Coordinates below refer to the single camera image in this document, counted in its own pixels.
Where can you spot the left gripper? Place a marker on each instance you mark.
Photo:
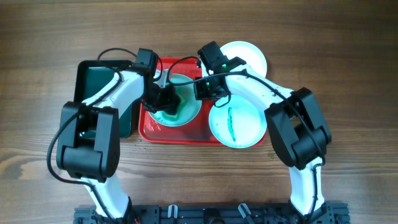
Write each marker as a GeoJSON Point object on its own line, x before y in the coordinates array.
{"type": "Point", "coordinates": [168, 102]}

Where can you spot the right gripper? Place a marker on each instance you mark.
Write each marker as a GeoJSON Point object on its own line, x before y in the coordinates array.
{"type": "Point", "coordinates": [201, 95]}

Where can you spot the light blue plate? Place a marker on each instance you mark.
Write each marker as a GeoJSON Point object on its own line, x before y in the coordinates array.
{"type": "Point", "coordinates": [237, 123]}
{"type": "Point", "coordinates": [188, 108]}

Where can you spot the white plate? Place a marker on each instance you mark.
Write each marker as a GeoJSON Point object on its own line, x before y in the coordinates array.
{"type": "Point", "coordinates": [248, 52]}

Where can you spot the green yellow sponge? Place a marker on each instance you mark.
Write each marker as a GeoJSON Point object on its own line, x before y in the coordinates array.
{"type": "Point", "coordinates": [172, 104]}

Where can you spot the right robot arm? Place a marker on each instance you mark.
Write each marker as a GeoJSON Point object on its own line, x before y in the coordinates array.
{"type": "Point", "coordinates": [295, 123]}

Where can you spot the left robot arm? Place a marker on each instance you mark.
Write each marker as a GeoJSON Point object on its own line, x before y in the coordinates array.
{"type": "Point", "coordinates": [86, 148]}

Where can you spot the black water tray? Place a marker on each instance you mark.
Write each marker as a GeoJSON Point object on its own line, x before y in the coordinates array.
{"type": "Point", "coordinates": [91, 77]}

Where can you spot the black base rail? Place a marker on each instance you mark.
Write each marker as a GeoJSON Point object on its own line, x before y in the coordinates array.
{"type": "Point", "coordinates": [262, 214]}

